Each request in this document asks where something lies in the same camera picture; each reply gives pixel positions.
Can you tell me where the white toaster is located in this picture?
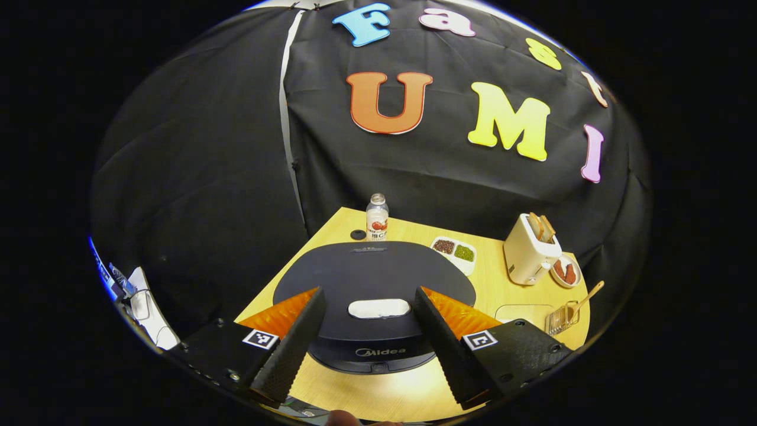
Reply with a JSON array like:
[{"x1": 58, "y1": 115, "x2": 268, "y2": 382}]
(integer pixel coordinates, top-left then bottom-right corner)
[{"x1": 503, "y1": 213, "x2": 562, "y2": 286}]

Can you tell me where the clear wire chopstick holder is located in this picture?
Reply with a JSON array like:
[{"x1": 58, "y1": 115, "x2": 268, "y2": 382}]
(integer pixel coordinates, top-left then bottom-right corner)
[{"x1": 545, "y1": 301, "x2": 581, "y2": 336}]

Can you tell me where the clear glass tray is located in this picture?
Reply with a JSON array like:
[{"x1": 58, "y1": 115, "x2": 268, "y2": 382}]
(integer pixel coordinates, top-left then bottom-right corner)
[{"x1": 494, "y1": 304, "x2": 557, "y2": 332}]

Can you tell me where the dark grey rice cooker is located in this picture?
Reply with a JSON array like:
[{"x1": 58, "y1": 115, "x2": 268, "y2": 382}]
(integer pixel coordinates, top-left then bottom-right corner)
[{"x1": 273, "y1": 241, "x2": 477, "y2": 375}]

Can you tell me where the small clear drink bottle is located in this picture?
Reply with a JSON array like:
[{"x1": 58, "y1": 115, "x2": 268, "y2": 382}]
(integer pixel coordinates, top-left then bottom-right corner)
[{"x1": 365, "y1": 193, "x2": 390, "y2": 241}]

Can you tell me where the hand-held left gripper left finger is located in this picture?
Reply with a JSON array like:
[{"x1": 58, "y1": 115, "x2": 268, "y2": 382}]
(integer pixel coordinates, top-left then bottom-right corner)
[{"x1": 169, "y1": 286, "x2": 328, "y2": 409}]

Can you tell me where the small plate of red pieces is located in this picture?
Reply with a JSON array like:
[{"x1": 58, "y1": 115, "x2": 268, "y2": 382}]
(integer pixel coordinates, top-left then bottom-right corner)
[{"x1": 550, "y1": 255, "x2": 583, "y2": 289}]

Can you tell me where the wooden spoon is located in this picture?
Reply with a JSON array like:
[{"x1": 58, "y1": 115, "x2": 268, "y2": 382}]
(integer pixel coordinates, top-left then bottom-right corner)
[{"x1": 571, "y1": 280, "x2": 606, "y2": 314}]

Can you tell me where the white divided dish of beans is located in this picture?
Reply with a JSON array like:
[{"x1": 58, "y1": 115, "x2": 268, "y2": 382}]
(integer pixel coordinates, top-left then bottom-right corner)
[{"x1": 430, "y1": 236, "x2": 477, "y2": 277}]

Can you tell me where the computer monitor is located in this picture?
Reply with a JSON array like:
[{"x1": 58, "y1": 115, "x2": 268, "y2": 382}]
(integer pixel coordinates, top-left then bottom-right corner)
[{"x1": 88, "y1": 237, "x2": 119, "y2": 299}]

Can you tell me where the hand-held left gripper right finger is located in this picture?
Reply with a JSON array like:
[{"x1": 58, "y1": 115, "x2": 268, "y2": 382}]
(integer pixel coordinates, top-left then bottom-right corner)
[{"x1": 413, "y1": 286, "x2": 574, "y2": 411}]

